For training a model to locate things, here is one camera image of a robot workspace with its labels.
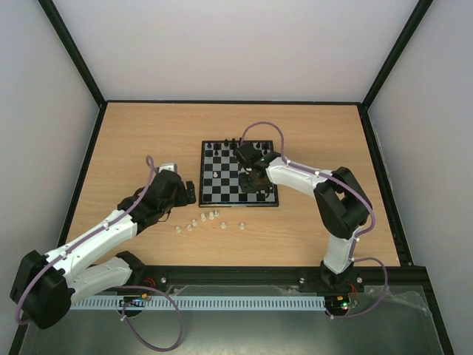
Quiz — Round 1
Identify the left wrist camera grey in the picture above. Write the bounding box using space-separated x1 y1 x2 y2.
158 163 177 173

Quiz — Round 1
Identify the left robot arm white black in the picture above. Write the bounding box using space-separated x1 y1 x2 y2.
10 169 196 329

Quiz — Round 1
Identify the metal sheet front panel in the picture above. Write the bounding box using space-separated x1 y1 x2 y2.
19 286 443 354

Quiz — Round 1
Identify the black white chess board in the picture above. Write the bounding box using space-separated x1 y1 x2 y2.
198 140 279 207

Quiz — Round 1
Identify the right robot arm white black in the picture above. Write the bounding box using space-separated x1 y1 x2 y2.
231 142 375 290

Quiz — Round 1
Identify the white slotted cable duct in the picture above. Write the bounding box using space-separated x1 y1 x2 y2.
71 295 326 312

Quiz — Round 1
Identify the black aluminium frame rail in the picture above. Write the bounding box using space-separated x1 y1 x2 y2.
143 266 432 294

